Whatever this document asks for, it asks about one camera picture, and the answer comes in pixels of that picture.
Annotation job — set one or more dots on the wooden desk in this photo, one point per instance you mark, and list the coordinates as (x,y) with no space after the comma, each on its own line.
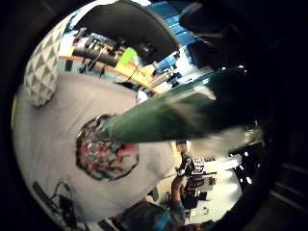
(106,68)

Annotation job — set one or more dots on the neon green object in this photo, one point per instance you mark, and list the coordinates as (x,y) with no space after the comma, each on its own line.
(126,57)

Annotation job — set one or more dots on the white marker cube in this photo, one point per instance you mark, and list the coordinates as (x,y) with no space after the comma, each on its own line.
(198,166)

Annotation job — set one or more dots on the grey triangle patterned cushion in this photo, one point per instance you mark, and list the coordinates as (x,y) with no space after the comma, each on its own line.
(43,67)

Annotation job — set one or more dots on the green cloth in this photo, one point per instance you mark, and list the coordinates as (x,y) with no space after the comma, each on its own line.
(150,122)

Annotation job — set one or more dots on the black office chair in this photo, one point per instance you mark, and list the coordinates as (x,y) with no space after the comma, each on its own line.
(128,25)

